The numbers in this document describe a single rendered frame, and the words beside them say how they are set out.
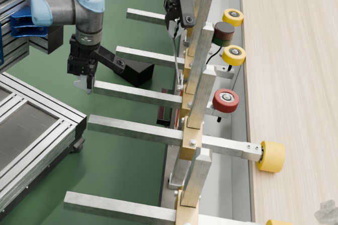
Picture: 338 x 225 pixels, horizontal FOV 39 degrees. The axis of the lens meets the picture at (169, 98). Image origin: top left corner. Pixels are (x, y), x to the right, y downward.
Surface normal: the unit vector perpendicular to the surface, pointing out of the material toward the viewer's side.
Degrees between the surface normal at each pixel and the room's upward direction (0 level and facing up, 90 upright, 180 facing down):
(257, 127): 0
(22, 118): 0
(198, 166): 90
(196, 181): 90
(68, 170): 0
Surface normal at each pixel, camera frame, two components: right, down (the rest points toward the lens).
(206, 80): -0.09, 0.66
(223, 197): 0.17, -0.72
